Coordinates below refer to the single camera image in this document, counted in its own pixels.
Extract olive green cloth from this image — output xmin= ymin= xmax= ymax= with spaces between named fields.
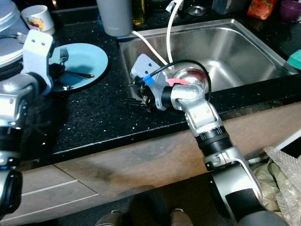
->
xmin=253 ymin=162 xmax=283 ymax=212

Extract brown wooden cabinet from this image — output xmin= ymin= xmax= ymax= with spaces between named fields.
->
xmin=0 ymin=101 xmax=301 ymax=226

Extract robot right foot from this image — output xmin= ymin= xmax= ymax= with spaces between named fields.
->
xmin=169 ymin=210 xmax=194 ymax=226

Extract purple mug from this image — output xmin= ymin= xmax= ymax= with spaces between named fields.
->
xmin=278 ymin=0 xmax=301 ymax=24

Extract green sponge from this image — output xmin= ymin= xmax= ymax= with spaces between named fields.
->
xmin=287 ymin=52 xmax=301 ymax=71

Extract shiny steel bowl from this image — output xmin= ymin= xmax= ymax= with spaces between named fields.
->
xmin=171 ymin=66 xmax=212 ymax=91

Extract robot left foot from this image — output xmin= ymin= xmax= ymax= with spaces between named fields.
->
xmin=96 ymin=212 xmax=123 ymax=226

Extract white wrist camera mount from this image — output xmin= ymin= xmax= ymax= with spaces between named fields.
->
xmin=131 ymin=54 xmax=163 ymax=88
xmin=24 ymin=29 xmax=55 ymax=95

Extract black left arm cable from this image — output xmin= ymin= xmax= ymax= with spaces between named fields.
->
xmin=0 ymin=32 xmax=30 ymax=41

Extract white plate stack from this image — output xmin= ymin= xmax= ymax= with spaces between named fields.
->
xmin=0 ymin=0 xmax=29 ymax=67

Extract silver metal fork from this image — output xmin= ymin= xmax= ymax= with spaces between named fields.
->
xmin=59 ymin=47 xmax=70 ymax=67

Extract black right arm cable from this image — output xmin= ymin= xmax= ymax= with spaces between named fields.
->
xmin=153 ymin=59 xmax=213 ymax=95

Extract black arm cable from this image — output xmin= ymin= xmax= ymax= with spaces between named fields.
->
xmin=153 ymin=59 xmax=213 ymax=95
xmin=0 ymin=32 xmax=30 ymax=41

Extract orange printed package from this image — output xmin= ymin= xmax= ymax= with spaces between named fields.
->
xmin=247 ymin=0 xmax=279 ymax=21

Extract white flexible hose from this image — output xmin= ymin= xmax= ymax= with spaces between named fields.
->
xmin=132 ymin=0 xmax=185 ymax=67

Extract stainless steel sink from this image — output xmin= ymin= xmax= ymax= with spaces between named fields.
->
xmin=118 ymin=19 xmax=300 ymax=96

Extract yellow oil bottle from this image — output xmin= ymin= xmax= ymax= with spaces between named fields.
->
xmin=132 ymin=0 xmax=146 ymax=27

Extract round metal ring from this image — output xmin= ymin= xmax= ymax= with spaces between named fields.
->
xmin=188 ymin=5 xmax=207 ymax=17

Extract white mug fruit print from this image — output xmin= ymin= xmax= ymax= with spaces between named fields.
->
xmin=21 ymin=5 xmax=56 ymax=36

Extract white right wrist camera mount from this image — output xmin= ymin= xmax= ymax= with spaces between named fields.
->
xmin=131 ymin=54 xmax=163 ymax=88

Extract light blue plate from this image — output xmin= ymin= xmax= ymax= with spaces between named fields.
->
xmin=49 ymin=43 xmax=109 ymax=91

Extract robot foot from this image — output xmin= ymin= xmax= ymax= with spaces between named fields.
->
xmin=96 ymin=212 xmax=123 ymax=226
xmin=169 ymin=210 xmax=194 ymax=226

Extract silver metal spoon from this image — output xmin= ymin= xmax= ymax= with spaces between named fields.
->
xmin=65 ymin=70 xmax=96 ymax=80

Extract dark glass jar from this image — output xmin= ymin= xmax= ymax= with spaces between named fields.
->
xmin=212 ymin=0 xmax=241 ymax=15

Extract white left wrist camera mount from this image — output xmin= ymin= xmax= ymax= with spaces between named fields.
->
xmin=24 ymin=29 xmax=55 ymax=95

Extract grey tumbler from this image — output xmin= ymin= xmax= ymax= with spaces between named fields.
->
xmin=96 ymin=0 xmax=134 ymax=38

